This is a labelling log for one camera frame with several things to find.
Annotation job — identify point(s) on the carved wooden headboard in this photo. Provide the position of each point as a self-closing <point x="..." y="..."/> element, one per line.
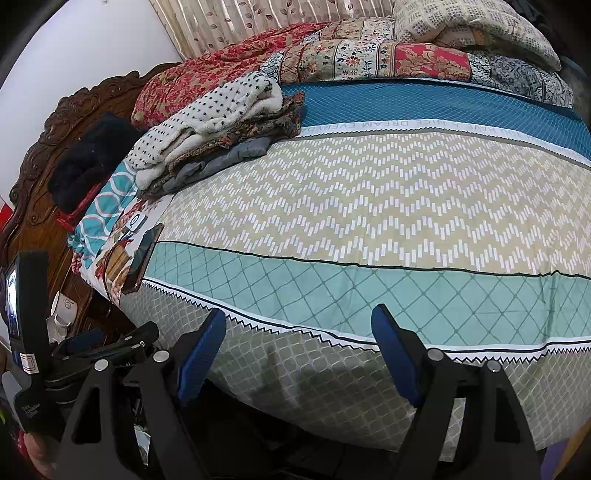
<point x="46" y="138"/>

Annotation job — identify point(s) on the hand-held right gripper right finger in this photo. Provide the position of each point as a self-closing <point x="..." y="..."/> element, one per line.
<point x="397" y="355"/>

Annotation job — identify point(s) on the purple object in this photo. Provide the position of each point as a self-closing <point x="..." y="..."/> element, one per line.
<point x="561" y="461"/>

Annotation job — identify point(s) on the cartoon-print pillowcase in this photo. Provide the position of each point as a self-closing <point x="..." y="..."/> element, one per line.
<point x="115" y="272"/>

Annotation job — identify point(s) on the patterned bed sheet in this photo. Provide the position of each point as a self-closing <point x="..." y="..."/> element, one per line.
<point x="369" y="207"/>

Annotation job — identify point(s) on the grey folded garment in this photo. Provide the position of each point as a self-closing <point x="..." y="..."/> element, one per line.
<point x="231" y="154"/>

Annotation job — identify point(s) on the small white device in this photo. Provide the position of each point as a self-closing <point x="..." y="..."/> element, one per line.
<point x="136" y="222"/>

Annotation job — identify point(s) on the dark smartphone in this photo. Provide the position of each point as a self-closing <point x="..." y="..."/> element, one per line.
<point x="143" y="258"/>

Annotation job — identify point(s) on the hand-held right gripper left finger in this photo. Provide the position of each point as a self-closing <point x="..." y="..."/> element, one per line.
<point x="203" y="355"/>

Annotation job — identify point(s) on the brown patterned cloth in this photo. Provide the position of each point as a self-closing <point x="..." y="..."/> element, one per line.
<point x="272" y="124"/>

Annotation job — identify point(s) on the red wall decoration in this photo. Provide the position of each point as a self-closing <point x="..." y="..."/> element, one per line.
<point x="4" y="212"/>

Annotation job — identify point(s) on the cream patterned blanket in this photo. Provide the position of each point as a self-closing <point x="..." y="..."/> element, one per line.
<point x="461" y="23"/>

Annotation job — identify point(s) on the white mug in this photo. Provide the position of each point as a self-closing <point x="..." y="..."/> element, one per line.
<point x="64" y="307"/>
<point x="57" y="332"/>

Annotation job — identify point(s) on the red floral patchwork quilt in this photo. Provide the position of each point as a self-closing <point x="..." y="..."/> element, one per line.
<point x="184" y="78"/>

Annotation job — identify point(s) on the person's left hand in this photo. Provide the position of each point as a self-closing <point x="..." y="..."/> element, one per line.
<point x="37" y="457"/>

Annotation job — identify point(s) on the beige leaf-print curtain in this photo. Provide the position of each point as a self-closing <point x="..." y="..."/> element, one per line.
<point x="231" y="23"/>

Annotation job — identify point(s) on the black fuzzy cloth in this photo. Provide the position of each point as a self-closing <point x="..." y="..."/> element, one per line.
<point x="92" y="157"/>

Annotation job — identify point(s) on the white spotted fleece garment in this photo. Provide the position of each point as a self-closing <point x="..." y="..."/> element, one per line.
<point x="207" y="110"/>

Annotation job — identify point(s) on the red cloth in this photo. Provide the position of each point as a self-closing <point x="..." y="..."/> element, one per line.
<point x="69" y="218"/>

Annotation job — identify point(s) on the teal wave-pattern pillow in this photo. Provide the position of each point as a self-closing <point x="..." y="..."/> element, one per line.
<point x="101" y="207"/>

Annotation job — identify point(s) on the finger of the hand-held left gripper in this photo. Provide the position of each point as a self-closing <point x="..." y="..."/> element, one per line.
<point x="85" y="337"/>
<point x="134" y="339"/>

